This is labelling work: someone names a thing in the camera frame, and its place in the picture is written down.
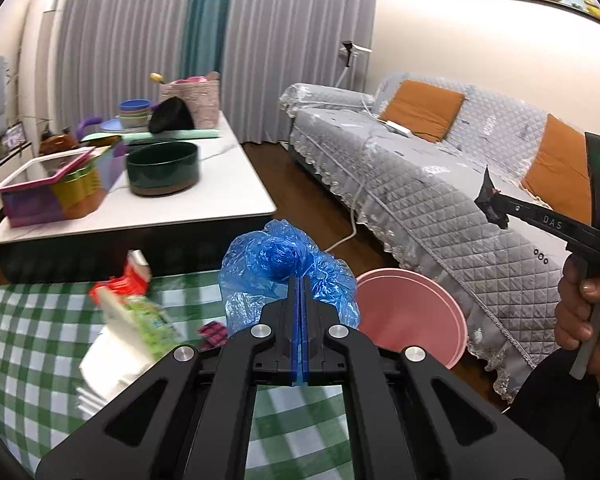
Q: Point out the teal curtain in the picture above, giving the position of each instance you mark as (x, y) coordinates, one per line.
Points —
(207, 15)

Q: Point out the grey curtain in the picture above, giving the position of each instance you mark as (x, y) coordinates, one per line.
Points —
(125, 35)
(300, 35)

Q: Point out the small picture frame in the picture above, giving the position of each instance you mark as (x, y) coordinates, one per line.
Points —
(14, 136)

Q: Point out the green checked tablecloth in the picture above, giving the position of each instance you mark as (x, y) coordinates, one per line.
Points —
(30, 340)

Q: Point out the colourful striped basket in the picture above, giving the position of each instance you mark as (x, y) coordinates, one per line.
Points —
(40, 205)

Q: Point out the red green snack wrapper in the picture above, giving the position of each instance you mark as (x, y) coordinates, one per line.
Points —
(117, 315)

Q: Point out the black and red wrapper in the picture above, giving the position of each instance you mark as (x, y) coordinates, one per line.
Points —
(490, 200)

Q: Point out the lavender plate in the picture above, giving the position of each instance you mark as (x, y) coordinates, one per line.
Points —
(111, 125)

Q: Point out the sofa with grey quilted cover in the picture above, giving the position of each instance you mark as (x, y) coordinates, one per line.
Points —
(405, 175)

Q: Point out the mint green tray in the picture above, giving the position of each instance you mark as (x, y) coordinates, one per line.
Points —
(195, 133)

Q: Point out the white standing air conditioner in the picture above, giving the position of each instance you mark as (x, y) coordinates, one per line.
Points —
(42, 35)

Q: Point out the white-topped coffee table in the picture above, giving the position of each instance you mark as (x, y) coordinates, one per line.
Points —
(220, 180)

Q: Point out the pink woven basket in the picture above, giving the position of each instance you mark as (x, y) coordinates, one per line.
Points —
(200, 102)

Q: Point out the white power strip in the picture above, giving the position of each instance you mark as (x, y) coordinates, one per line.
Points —
(395, 127)

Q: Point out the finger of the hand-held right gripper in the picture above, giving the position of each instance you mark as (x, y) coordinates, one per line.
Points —
(550, 222)

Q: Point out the red white packet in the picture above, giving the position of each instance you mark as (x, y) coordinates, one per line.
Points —
(130, 275)

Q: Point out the dark red checked packet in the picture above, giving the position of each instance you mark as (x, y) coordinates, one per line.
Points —
(212, 334)

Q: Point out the yellow knobbed stick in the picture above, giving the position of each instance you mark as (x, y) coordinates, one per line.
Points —
(156, 78)

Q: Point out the pink plastic basin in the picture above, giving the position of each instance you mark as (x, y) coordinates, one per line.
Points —
(410, 310)

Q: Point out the orange cushion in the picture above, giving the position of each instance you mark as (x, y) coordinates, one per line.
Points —
(555, 165)
(420, 110)

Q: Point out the person's right hand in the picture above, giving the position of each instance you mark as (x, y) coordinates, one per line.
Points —
(570, 320)

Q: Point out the dark green round bowl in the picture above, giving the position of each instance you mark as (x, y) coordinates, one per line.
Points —
(162, 170)

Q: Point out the brown teapot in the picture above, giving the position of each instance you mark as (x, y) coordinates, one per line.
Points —
(55, 144)

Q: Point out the blue plastic bag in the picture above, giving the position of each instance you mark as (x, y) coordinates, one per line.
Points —
(260, 260)

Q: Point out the black hat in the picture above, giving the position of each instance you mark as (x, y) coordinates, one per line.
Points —
(170, 116)

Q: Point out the stack of pastel bowls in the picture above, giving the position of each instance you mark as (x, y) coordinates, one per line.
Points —
(135, 112)

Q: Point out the white floor stand lamp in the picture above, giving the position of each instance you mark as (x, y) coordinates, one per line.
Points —
(348, 52)

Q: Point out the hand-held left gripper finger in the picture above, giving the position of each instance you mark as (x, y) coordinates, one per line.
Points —
(293, 365)
(304, 365)

